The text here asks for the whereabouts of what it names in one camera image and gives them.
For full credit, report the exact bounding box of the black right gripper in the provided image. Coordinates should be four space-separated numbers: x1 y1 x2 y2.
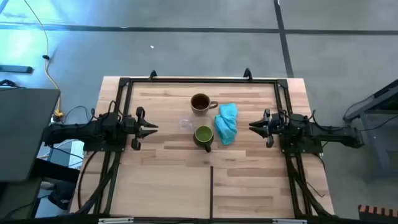
248 108 283 149

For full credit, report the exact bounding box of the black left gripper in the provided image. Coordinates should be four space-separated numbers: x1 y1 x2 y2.
123 106 159 151

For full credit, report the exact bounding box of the clear plastic cup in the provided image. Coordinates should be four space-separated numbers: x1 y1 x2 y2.
179 117 195 131

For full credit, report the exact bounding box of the green ceramic mug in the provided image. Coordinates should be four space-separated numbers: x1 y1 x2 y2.
193 125 215 154

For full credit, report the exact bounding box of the brown ceramic mug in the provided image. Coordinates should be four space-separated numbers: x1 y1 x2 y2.
190 93 219 116

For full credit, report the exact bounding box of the blue terry cloth towel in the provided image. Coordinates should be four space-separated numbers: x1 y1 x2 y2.
213 103 239 146

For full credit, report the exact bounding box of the grey equipment box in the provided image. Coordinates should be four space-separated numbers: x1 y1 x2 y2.
48 139 85 169

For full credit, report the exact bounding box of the grey metal side table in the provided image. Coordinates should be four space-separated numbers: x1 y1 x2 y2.
343 79 398 183

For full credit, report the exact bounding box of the dark grey desk top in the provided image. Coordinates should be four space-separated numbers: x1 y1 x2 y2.
0 88 61 183

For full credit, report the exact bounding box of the black flat floor bar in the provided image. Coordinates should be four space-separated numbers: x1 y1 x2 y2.
0 64 34 75

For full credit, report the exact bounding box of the orange black striped block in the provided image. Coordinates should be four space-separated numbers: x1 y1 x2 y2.
358 204 398 222

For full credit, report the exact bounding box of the black metal rig frame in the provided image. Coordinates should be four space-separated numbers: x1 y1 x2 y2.
70 76 336 220

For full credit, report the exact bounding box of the yellow power cable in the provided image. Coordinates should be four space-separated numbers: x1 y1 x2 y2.
23 0 65 123

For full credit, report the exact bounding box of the silver metal bracket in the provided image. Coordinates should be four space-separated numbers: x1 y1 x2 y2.
272 218 308 224
98 217 134 224

